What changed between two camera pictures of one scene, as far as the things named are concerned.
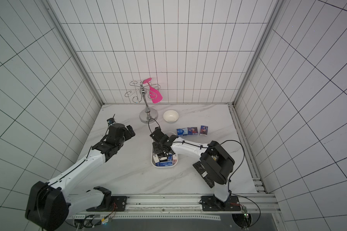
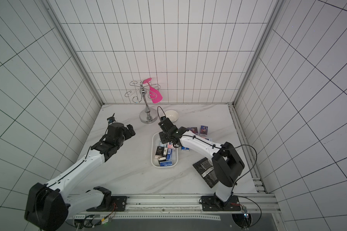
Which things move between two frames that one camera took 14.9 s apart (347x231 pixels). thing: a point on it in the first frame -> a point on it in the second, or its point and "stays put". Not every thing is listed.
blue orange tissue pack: [204, 130] stays put
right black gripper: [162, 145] -> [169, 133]
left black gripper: [128, 136] stays put
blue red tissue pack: [192, 131] stays put
